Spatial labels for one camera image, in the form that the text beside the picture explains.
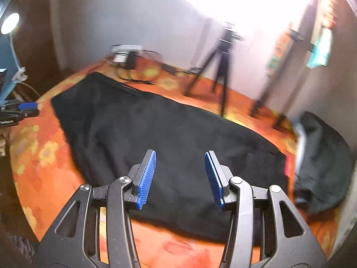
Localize tall light stand legs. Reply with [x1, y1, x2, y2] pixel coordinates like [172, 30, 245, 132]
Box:
[249, 0, 318, 117]

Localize white lamp cable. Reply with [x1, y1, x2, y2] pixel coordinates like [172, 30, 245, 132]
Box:
[12, 80, 41, 98]

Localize black power adapter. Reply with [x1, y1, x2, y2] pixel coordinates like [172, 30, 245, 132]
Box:
[124, 51, 138, 70]

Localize orange floral bed sheet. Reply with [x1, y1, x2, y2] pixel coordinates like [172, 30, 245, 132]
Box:
[9, 58, 342, 268]

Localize black pants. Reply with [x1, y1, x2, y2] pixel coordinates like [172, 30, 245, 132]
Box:
[52, 73, 288, 243]

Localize black inline cable controller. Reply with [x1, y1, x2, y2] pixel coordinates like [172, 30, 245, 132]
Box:
[161, 64, 178, 75]

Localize white power adapter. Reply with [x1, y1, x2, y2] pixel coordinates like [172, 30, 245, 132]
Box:
[112, 53, 128, 65]

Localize white clip-on desk lamp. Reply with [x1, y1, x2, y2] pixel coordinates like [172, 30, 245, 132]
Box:
[1, 12, 28, 84]

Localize black cable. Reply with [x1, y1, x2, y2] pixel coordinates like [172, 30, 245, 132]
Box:
[105, 48, 202, 86]

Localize white power strip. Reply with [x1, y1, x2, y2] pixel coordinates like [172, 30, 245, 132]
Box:
[110, 44, 143, 56]

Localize small black tripod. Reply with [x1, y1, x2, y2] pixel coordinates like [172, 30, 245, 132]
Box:
[183, 24, 243, 117]

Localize dark folded garment pile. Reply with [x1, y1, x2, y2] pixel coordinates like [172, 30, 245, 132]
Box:
[294, 112, 353, 215]

